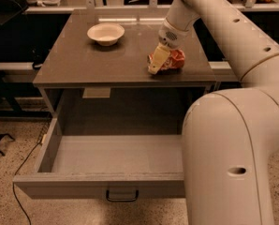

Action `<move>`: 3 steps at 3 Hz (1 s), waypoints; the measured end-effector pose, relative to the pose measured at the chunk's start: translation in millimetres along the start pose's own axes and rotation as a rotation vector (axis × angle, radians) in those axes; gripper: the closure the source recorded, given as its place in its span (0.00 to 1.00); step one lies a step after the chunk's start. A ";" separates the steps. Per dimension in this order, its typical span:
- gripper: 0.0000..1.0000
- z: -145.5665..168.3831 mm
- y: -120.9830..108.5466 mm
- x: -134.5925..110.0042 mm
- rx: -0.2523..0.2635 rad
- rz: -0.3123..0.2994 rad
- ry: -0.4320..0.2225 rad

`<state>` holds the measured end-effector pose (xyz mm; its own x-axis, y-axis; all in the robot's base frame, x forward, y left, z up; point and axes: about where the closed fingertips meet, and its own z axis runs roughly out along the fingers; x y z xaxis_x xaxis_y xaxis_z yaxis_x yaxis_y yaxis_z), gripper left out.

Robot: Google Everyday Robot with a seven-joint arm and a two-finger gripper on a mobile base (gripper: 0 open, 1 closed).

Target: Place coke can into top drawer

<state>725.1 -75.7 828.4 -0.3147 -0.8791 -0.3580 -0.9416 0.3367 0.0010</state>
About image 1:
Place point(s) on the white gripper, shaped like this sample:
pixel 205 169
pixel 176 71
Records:
pixel 169 37

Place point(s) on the red coke can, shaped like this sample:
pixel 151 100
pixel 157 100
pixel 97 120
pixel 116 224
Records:
pixel 175 60

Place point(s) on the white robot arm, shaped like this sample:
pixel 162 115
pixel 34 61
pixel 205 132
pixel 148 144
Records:
pixel 228 135

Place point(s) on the grey cabinet with flat top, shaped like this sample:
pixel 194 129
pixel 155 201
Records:
pixel 108 90

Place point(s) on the open grey top drawer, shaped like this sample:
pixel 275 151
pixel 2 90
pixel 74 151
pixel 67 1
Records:
pixel 85 167

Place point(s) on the white paper bowl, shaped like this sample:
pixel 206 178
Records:
pixel 106 34

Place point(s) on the black drawer handle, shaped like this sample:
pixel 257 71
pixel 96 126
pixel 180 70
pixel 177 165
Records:
pixel 122 197

